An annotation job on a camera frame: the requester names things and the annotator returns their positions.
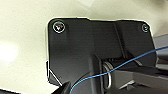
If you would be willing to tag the grey robot torso link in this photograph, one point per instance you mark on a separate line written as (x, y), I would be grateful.
(143, 80)

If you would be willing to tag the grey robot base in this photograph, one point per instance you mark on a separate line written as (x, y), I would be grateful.
(76, 46)

